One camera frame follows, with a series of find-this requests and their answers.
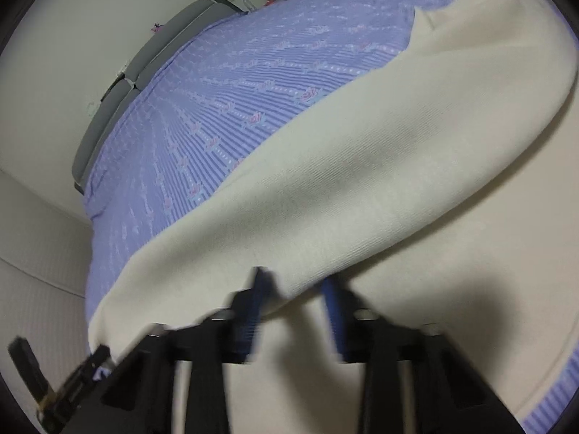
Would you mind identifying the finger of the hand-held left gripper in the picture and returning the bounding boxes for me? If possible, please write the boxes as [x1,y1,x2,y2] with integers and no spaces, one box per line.
[8,336,49,401]
[55,345,112,399]

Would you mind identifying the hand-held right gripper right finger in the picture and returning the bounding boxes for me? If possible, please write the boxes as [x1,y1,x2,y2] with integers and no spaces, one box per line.
[317,276,526,434]

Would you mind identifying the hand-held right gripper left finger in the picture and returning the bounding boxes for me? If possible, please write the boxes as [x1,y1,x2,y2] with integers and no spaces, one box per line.
[58,266,291,434]

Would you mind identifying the cream knit pants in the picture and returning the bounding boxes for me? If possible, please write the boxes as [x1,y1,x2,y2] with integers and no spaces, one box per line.
[87,0,579,434]

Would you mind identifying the purple floral bedspread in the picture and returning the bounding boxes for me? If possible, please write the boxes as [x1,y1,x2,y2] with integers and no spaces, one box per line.
[83,0,579,434]

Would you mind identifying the grey padded headboard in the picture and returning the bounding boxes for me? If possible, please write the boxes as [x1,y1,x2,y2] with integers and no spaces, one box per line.
[72,0,261,195]

